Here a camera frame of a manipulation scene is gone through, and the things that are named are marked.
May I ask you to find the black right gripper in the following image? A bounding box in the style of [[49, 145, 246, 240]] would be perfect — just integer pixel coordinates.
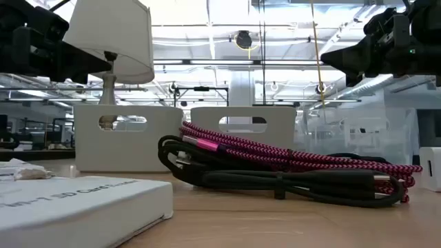
[[320, 0, 441, 87]]

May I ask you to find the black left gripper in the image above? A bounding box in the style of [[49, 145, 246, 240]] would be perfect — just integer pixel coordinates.
[[0, 0, 113, 85]]

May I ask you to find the white charger block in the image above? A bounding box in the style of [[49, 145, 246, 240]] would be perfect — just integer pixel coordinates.
[[419, 147, 441, 192]]

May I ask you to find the clear plastic bin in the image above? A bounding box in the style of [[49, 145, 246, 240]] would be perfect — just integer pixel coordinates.
[[294, 106, 420, 165]]

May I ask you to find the white plastic bin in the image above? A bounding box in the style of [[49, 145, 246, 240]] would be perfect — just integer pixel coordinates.
[[73, 105, 184, 173], [190, 105, 297, 151]]

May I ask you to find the white table lamp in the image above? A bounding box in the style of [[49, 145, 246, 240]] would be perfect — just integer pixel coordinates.
[[63, 0, 155, 131]]

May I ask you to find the dark background workstation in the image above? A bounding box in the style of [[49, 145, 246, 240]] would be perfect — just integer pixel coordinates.
[[0, 114, 75, 151]]

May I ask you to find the dark background screen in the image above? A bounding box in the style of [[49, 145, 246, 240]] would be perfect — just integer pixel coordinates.
[[416, 109, 441, 148]]

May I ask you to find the clear plastic bag item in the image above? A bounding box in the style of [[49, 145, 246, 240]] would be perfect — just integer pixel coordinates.
[[0, 158, 54, 182]]

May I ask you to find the long ceiling light bar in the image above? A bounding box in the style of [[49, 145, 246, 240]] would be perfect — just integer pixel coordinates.
[[153, 59, 325, 66]]

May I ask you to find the white card reader box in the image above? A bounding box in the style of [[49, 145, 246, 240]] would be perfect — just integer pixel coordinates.
[[0, 176, 174, 248]]

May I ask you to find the yellow hanging cord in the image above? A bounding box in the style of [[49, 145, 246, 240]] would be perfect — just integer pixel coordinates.
[[309, 0, 327, 108]]

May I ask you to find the black hanging cable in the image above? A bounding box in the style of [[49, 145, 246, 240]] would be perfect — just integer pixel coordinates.
[[258, 0, 267, 106]]

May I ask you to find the pink braided cable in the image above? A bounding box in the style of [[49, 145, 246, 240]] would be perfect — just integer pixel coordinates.
[[178, 121, 424, 203]]

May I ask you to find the black metal frame rig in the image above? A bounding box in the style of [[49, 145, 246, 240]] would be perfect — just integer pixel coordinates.
[[174, 85, 230, 107]]

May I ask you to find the black cable bundle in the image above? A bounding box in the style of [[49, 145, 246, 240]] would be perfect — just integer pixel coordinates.
[[157, 134, 406, 209]]

